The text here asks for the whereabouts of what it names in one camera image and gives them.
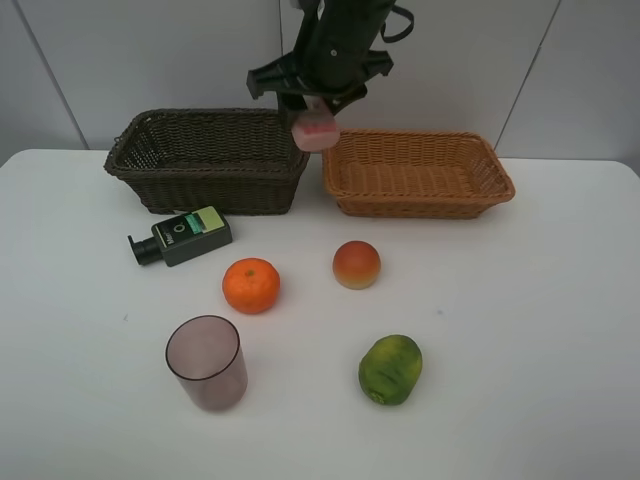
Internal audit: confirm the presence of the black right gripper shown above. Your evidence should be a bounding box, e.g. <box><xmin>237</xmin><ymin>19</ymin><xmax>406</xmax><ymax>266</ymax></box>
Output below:
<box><xmin>247</xmin><ymin>48</ymin><xmax>393</xmax><ymax>130</ymax></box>

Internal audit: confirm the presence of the pink lotion bottle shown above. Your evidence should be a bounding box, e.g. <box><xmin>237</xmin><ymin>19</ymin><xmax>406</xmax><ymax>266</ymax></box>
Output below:
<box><xmin>291</xmin><ymin>96</ymin><xmax>340</xmax><ymax>153</ymax></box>

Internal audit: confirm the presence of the red yellow peach fruit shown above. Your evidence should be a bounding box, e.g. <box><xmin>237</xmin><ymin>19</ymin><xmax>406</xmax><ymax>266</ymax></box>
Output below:
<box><xmin>332</xmin><ymin>240</ymin><xmax>381</xmax><ymax>290</ymax></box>

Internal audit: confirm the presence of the dark green pump bottle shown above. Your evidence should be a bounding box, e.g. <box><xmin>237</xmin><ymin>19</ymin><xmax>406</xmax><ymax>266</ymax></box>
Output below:
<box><xmin>128</xmin><ymin>206</ymin><xmax>233</xmax><ymax>267</ymax></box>

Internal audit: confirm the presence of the orange mandarin fruit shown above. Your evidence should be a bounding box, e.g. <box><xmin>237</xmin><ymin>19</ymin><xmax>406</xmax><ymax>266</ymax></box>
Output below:
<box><xmin>222</xmin><ymin>258</ymin><xmax>281</xmax><ymax>315</ymax></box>

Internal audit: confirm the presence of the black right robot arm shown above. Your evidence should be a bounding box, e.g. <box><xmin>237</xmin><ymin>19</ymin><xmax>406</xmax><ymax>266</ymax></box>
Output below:
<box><xmin>246</xmin><ymin>0</ymin><xmax>415</xmax><ymax>128</ymax></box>

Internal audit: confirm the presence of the light orange wicker basket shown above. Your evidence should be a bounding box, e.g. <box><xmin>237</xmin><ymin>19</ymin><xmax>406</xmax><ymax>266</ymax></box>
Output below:
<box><xmin>322</xmin><ymin>129</ymin><xmax>516</xmax><ymax>219</ymax></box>

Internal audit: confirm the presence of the dark brown wicker basket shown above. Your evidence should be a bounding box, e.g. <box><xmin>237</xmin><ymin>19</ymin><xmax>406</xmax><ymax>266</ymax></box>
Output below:
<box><xmin>104</xmin><ymin>108</ymin><xmax>309</xmax><ymax>216</ymax></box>

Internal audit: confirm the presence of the translucent purple plastic cup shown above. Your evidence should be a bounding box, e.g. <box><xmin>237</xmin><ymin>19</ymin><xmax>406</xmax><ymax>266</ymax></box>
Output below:
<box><xmin>165</xmin><ymin>315</ymin><xmax>248</xmax><ymax>412</ymax></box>

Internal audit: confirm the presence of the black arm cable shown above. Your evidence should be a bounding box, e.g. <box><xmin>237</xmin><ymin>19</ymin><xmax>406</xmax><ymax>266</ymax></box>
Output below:
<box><xmin>380</xmin><ymin>0</ymin><xmax>415</xmax><ymax>43</ymax></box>

